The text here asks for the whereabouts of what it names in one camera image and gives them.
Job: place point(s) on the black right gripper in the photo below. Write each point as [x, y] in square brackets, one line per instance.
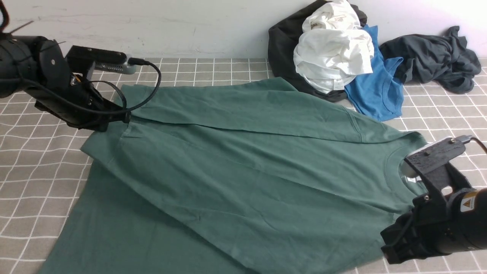
[442, 221]

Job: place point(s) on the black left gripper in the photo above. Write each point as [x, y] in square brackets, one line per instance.
[78, 104]

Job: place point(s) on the green long-sleeved shirt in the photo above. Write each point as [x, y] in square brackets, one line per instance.
[255, 178]

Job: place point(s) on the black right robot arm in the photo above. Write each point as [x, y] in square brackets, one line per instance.
[481, 228]

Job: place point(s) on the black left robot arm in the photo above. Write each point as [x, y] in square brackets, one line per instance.
[61, 85]

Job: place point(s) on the blue shirt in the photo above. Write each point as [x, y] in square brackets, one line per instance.
[379, 94]

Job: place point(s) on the dark grey crumpled shirt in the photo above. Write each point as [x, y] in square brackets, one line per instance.
[445, 59]

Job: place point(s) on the white crumpled shirt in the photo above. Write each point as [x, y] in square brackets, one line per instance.
[333, 48]

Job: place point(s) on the black garment under pile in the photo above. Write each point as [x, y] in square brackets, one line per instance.
[284, 37]

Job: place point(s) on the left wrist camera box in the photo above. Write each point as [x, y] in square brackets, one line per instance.
[85, 60]

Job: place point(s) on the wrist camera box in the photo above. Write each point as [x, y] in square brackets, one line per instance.
[434, 155]
[85, 60]

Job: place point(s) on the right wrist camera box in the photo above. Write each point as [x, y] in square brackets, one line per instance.
[434, 155]

